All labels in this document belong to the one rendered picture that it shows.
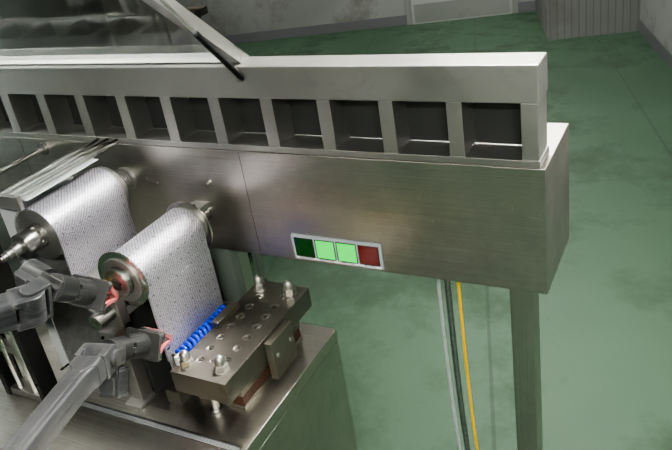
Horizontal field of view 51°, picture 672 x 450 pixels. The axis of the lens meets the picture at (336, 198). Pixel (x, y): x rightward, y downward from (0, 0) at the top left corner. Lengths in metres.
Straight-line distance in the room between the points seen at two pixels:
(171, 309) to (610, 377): 1.96
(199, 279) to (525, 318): 0.83
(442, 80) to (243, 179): 0.61
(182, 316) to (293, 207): 0.39
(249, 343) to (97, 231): 0.49
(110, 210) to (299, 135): 0.54
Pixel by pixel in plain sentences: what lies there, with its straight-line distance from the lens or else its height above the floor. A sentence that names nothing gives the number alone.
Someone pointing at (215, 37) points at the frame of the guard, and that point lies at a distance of 1.62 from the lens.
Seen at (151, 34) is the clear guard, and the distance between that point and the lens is 1.70.
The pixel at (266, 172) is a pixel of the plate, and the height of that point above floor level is 1.39.
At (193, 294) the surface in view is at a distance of 1.84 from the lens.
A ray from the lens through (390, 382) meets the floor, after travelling 3.15.
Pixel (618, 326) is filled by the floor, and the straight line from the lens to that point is 3.43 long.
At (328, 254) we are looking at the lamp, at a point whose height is 1.17.
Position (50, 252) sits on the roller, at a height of 1.29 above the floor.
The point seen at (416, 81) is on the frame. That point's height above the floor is 1.62.
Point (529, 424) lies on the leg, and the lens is 2.11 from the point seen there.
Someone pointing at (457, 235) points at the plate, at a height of 1.27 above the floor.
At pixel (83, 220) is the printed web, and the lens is 1.86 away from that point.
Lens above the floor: 2.07
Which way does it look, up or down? 26 degrees down
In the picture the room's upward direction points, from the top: 9 degrees counter-clockwise
